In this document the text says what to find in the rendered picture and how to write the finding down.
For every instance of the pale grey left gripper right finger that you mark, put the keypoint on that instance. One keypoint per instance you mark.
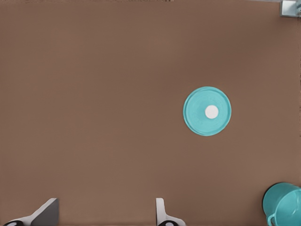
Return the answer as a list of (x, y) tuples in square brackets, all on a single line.
[(161, 213)]

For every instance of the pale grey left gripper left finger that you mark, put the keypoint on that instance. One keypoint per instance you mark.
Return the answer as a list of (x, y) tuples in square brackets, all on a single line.
[(45, 213)]

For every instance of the teal pot lid white knob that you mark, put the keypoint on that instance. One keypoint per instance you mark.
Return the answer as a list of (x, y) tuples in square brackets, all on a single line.
[(207, 110)]

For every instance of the silver frame post foot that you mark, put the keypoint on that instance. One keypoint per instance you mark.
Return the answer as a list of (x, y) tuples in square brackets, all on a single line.
[(289, 8)]

